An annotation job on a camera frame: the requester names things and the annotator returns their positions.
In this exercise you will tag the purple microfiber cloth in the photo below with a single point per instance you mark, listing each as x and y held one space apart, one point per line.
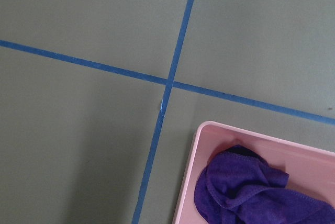
238 186

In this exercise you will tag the pink plastic tray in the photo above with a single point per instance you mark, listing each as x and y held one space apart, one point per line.
311 170

